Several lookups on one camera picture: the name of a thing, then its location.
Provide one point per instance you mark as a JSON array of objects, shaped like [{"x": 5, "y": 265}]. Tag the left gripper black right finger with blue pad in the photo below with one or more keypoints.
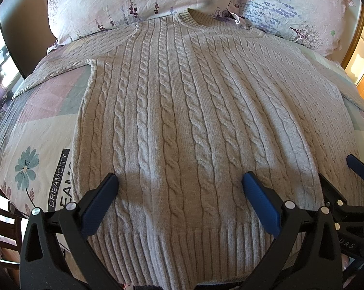
[{"x": 305, "y": 252}]

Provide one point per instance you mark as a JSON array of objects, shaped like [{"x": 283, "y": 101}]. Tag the dark wooden chair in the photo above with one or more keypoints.
[{"x": 10, "y": 238}]

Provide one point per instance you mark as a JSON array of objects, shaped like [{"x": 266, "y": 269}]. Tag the right floral white pillow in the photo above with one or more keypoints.
[{"x": 315, "y": 24}]

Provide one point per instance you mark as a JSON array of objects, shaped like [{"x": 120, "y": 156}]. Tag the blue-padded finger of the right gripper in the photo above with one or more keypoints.
[{"x": 356, "y": 165}]

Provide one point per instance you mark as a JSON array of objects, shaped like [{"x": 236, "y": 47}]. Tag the patchwork floral bed sheet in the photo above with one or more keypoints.
[{"x": 36, "y": 136}]

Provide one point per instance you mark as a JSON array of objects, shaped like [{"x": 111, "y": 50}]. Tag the beige cable-knit sweater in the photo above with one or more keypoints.
[{"x": 180, "y": 108}]

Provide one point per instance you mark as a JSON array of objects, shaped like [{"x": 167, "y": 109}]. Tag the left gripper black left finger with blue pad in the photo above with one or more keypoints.
[{"x": 42, "y": 264}]

